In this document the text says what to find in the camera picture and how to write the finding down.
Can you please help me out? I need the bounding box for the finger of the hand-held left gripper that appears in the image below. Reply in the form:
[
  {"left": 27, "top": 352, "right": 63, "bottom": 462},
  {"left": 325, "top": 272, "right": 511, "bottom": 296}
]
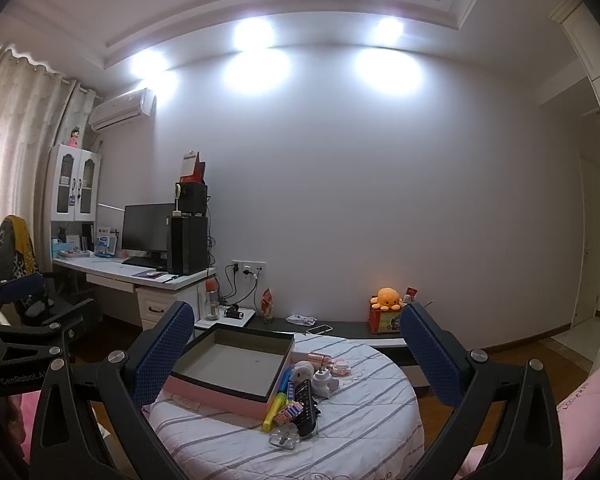
[
  {"left": 0, "top": 298, "right": 96, "bottom": 361},
  {"left": 0, "top": 272, "right": 56, "bottom": 331}
]

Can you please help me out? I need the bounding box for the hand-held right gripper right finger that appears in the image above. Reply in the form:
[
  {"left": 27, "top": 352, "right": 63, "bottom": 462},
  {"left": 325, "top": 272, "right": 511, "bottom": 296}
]
[{"left": 399, "top": 302, "right": 563, "bottom": 480}]

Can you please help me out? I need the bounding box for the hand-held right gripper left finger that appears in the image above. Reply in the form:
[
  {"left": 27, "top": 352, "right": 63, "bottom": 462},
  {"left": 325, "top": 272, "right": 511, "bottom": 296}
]
[{"left": 30, "top": 301, "right": 196, "bottom": 480}]

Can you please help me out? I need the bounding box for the pink storage box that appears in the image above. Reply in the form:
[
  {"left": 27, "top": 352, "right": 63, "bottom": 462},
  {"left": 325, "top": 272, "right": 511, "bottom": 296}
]
[{"left": 165, "top": 323, "right": 296, "bottom": 420}]

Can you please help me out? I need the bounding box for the white plug adapter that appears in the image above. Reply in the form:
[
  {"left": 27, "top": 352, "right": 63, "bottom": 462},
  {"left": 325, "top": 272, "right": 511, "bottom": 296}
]
[{"left": 310, "top": 366, "right": 341, "bottom": 398}]

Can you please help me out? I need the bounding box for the white plush sheep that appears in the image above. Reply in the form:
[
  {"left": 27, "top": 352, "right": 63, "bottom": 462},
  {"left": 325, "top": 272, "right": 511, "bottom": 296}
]
[{"left": 287, "top": 361, "right": 316, "bottom": 386}]

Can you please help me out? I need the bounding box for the small orange patterned box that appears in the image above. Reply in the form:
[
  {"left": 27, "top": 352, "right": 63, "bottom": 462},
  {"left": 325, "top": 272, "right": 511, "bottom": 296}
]
[{"left": 272, "top": 400, "right": 303, "bottom": 428}]

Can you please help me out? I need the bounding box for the black remote control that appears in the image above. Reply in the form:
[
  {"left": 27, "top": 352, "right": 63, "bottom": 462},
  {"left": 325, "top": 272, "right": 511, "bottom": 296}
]
[{"left": 292, "top": 379, "right": 322, "bottom": 438}]

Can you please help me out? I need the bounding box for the clear plastic case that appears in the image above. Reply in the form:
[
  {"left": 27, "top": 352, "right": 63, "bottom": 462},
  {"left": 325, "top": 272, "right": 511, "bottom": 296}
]
[{"left": 269, "top": 425, "right": 301, "bottom": 450}]

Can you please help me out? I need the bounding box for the black office chair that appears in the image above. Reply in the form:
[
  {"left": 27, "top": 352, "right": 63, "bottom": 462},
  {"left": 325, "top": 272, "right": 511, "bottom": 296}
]
[{"left": 0, "top": 215, "right": 96, "bottom": 331}]

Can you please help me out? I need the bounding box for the yellow patterned garment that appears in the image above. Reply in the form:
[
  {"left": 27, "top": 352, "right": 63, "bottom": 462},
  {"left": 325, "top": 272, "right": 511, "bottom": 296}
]
[{"left": 5, "top": 215, "right": 38, "bottom": 273}]

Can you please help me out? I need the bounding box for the pink fuzzy cloth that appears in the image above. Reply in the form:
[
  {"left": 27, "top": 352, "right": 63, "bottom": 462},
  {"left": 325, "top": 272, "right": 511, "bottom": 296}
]
[{"left": 0, "top": 392, "right": 43, "bottom": 466}]

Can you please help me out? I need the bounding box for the red printed storage box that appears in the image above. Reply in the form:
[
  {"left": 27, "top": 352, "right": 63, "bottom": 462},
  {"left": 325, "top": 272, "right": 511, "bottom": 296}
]
[{"left": 369, "top": 305, "right": 406, "bottom": 335}]

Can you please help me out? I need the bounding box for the water bottle with orange lid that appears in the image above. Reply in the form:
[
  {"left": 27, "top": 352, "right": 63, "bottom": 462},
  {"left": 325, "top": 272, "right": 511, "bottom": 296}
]
[{"left": 204, "top": 280, "right": 220, "bottom": 322}]

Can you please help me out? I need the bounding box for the orange octopus plush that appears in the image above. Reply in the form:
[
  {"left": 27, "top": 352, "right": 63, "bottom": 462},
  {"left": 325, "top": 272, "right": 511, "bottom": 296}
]
[{"left": 370, "top": 287, "right": 406, "bottom": 311}]

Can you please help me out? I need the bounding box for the white desk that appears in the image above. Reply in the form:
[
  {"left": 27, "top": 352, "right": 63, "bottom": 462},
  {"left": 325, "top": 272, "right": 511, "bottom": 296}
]
[{"left": 51, "top": 252, "right": 217, "bottom": 333}]

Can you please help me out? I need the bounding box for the striped white blanket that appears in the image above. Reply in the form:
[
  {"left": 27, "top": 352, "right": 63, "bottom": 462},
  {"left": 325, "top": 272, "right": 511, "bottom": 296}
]
[{"left": 142, "top": 332, "right": 426, "bottom": 480}]

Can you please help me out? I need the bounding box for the black white headboard cabinet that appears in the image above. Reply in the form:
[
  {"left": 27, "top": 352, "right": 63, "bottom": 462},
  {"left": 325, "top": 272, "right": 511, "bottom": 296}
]
[{"left": 245, "top": 316, "right": 411, "bottom": 366}]

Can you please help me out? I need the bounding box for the white bedside table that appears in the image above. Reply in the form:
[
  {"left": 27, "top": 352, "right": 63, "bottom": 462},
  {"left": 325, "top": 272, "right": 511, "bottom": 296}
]
[{"left": 195, "top": 305, "right": 257, "bottom": 331}]

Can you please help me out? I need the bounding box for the blue white box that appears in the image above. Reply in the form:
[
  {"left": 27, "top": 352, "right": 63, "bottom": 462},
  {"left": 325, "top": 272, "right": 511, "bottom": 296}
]
[{"left": 94, "top": 225, "right": 118, "bottom": 257}]

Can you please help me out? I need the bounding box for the black computer tower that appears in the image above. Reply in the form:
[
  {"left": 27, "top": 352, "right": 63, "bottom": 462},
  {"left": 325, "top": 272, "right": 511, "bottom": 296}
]
[{"left": 166, "top": 214, "right": 210, "bottom": 277}]

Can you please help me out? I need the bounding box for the red snack bag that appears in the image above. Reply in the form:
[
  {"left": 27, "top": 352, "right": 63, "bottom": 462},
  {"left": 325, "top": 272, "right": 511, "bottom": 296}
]
[{"left": 260, "top": 287, "right": 276, "bottom": 323}]

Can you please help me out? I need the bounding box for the white glass-door cabinet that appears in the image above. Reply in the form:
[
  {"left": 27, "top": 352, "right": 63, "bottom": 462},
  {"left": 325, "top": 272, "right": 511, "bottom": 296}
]
[{"left": 50, "top": 144, "right": 102, "bottom": 223}]

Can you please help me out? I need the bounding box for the black computer monitor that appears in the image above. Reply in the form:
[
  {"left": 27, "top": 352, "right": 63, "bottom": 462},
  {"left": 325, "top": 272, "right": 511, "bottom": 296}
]
[{"left": 122, "top": 203, "right": 176, "bottom": 261}]

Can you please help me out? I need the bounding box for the cream curtain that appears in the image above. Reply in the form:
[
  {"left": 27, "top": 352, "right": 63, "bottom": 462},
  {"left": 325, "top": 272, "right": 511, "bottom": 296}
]
[{"left": 0, "top": 40, "right": 98, "bottom": 286}]

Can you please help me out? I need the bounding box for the black speaker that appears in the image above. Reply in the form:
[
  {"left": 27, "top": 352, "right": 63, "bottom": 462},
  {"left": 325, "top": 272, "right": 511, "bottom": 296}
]
[{"left": 175, "top": 182, "right": 208, "bottom": 217}]

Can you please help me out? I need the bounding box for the pink quilt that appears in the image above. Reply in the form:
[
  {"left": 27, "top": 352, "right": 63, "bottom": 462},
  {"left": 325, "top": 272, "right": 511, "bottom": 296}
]
[{"left": 460, "top": 355, "right": 600, "bottom": 480}]

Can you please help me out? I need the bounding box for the red and white desk calendar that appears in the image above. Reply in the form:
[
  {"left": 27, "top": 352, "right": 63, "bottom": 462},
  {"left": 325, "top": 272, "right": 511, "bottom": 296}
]
[{"left": 179, "top": 151, "right": 206, "bottom": 184}]

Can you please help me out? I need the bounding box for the white door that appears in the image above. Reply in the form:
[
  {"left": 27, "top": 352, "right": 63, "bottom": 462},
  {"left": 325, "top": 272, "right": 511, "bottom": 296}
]
[{"left": 570, "top": 155, "right": 600, "bottom": 331}]

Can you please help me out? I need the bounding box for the white air conditioner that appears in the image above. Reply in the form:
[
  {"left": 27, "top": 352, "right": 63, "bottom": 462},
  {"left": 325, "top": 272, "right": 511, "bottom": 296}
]
[{"left": 89, "top": 88, "right": 157, "bottom": 133}]

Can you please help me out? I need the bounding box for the ceiling spotlight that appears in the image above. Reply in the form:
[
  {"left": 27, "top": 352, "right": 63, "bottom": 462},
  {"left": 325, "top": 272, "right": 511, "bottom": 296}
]
[
  {"left": 130, "top": 50, "right": 168, "bottom": 78},
  {"left": 232, "top": 17, "right": 276, "bottom": 51},
  {"left": 372, "top": 16, "right": 406, "bottom": 43}
]

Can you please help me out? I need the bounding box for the black power cable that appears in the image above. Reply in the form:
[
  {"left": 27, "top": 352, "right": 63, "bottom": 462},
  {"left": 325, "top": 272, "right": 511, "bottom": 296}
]
[{"left": 220, "top": 265, "right": 261, "bottom": 311}]

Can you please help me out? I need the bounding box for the white wall power outlet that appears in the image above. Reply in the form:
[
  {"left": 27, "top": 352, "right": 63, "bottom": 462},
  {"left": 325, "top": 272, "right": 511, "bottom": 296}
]
[{"left": 231, "top": 260, "right": 267, "bottom": 278}]

